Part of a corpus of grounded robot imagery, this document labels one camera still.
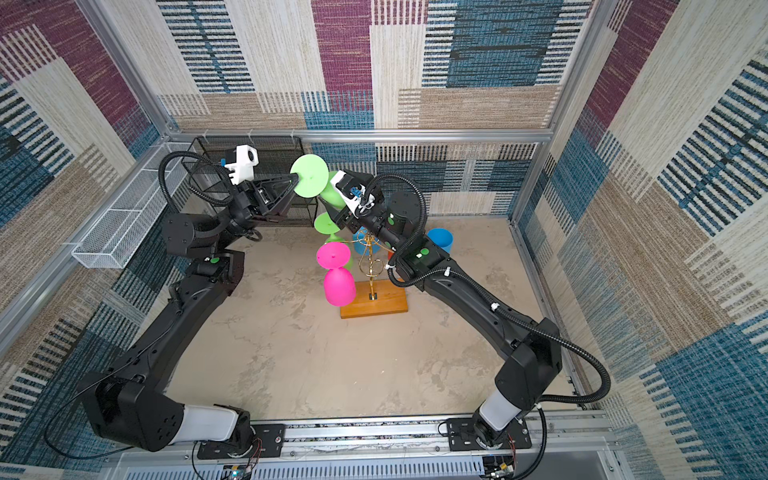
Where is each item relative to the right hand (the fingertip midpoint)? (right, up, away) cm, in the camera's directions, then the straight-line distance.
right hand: (336, 185), depth 64 cm
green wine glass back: (-4, -8, +9) cm, 13 cm away
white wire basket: (-54, -10, +9) cm, 55 cm away
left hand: (-4, -3, -14) cm, 15 cm away
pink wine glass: (-1, -21, +8) cm, 23 cm away
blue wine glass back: (+5, -12, +9) cm, 16 cm away
